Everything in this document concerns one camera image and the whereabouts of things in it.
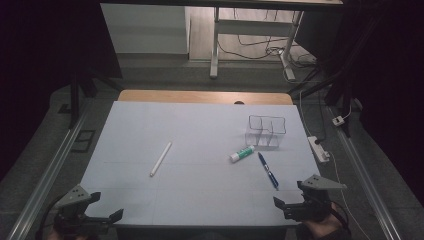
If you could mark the white green glue stick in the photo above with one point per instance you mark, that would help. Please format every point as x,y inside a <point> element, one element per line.
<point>242,153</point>

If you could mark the white partition panel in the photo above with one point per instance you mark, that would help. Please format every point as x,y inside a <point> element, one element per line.
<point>143,28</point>

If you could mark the clear plastic pen holder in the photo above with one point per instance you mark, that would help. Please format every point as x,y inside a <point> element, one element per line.
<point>265,131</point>

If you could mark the blue pen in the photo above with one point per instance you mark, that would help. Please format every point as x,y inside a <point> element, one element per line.
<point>268,170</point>

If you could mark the black stand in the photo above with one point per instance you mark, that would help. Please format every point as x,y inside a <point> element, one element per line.
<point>343,100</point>
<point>74,100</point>

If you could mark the white pen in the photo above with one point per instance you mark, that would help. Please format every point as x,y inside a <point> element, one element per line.
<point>161,159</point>

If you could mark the wooden table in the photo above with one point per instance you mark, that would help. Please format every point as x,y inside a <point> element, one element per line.
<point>200,97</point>

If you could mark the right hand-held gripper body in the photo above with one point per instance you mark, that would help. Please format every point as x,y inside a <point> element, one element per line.
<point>316,200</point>

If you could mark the aluminium floor rail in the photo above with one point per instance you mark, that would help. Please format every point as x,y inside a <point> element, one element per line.
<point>50,173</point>
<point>366,176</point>

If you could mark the white desk frame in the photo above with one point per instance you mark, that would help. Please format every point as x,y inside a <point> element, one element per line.
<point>253,28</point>

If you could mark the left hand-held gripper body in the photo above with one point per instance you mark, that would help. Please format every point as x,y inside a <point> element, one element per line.
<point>74,196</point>

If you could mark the white table cover sheet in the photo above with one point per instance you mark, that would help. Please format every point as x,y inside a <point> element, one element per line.
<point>186,133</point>

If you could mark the small white adapter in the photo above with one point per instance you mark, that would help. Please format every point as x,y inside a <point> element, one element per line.
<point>338,121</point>

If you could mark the person's right hand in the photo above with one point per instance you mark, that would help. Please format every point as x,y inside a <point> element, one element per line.
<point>325,226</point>

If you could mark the person's left hand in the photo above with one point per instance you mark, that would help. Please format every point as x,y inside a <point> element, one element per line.
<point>53,236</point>

